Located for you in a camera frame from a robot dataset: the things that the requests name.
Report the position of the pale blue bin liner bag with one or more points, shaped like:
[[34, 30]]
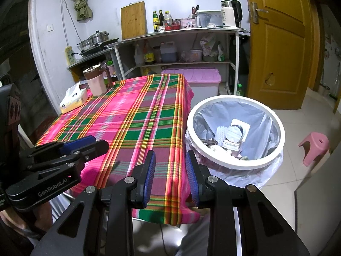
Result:
[[266, 128]]

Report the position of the steel pot with lid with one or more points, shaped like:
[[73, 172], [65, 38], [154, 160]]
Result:
[[99, 37]]

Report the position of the pink jug with brown lid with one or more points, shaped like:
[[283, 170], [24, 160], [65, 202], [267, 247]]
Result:
[[96, 84]]

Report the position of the green glass bottle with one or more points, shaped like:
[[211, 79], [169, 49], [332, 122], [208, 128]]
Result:
[[155, 24]]

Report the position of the dark plastic jerry can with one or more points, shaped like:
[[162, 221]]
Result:
[[168, 53]]

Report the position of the steel side counter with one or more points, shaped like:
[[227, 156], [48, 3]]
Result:
[[80, 62]]

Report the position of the white plastic bottle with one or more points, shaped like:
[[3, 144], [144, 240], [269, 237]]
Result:
[[138, 57]]

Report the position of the white round trash bin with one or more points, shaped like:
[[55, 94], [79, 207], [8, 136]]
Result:
[[239, 165]]

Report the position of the pink utensil holder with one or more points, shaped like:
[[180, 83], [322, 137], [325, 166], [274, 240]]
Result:
[[189, 24]]

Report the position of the white metal shelf unit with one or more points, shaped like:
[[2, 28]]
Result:
[[186, 32]]

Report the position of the plastic bags on shelf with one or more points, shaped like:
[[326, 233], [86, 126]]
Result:
[[210, 48]]

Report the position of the clear bottle with yellow cap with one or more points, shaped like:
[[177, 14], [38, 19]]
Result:
[[167, 19]]

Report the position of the soy sauce bottle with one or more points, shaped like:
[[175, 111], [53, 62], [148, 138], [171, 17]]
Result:
[[149, 56]]

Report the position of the pink basket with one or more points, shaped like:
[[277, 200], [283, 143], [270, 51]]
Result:
[[110, 70]]

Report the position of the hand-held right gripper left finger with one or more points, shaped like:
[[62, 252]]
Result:
[[149, 181]]

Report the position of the yellow power strip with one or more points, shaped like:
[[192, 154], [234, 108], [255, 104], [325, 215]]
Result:
[[69, 56]]

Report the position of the pink plastic stool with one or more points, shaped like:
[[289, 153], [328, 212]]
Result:
[[314, 144]]

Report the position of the person's left hand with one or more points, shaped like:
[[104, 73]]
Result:
[[16, 218]]

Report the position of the storage box with pink lid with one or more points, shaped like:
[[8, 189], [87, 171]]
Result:
[[197, 77]]

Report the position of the small steel pot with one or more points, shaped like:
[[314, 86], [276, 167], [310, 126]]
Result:
[[84, 44]]

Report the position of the yellow wooden door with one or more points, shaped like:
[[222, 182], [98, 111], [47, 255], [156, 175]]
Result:
[[279, 58]]

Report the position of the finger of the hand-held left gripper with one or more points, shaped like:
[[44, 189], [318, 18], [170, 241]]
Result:
[[96, 149], [80, 144]]

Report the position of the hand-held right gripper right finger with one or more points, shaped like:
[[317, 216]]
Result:
[[193, 181]]

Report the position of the small white bucket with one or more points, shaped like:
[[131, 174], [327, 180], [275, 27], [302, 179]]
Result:
[[195, 55]]

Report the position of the dark sauce bottle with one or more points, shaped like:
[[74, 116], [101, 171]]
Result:
[[161, 18]]

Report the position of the green plastic bottle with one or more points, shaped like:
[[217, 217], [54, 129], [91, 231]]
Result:
[[240, 90]]

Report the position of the knives in holder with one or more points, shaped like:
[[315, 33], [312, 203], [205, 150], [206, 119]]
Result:
[[195, 12]]

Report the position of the pink green plaid tablecloth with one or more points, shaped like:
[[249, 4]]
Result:
[[128, 117]]

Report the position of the red bowl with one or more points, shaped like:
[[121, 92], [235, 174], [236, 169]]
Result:
[[173, 28]]

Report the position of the clear plastic storage container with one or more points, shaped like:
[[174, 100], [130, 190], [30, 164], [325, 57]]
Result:
[[209, 19]]

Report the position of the bamboo cutting board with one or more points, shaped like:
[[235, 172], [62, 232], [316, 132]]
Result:
[[134, 21]]

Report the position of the white black electric kettle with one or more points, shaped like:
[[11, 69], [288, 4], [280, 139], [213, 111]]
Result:
[[228, 16]]

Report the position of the white yellow tissue pack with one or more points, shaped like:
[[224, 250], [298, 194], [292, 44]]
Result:
[[73, 100]]

